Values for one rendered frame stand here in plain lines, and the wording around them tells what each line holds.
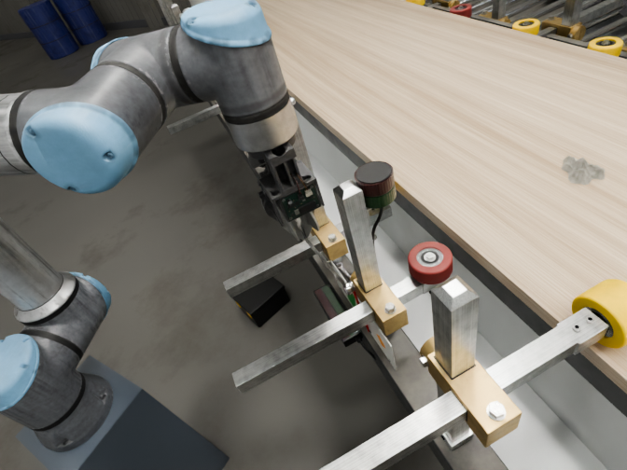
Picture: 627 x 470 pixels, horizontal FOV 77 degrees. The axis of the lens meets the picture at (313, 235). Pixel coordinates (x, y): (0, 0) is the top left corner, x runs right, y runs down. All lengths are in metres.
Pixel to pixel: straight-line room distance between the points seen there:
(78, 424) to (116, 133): 0.89
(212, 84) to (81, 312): 0.79
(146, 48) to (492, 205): 0.66
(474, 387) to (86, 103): 0.53
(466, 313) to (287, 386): 1.32
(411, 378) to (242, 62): 0.65
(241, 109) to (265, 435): 1.35
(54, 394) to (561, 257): 1.08
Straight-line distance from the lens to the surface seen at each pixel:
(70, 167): 0.45
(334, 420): 1.61
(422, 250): 0.78
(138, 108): 0.47
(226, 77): 0.49
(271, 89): 0.51
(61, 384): 1.14
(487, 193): 0.89
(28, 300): 1.12
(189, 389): 1.89
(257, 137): 0.52
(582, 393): 0.82
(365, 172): 0.63
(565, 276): 0.77
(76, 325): 1.16
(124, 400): 1.22
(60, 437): 1.24
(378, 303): 0.75
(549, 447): 0.93
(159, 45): 0.53
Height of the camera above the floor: 1.48
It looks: 43 degrees down
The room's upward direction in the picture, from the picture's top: 19 degrees counter-clockwise
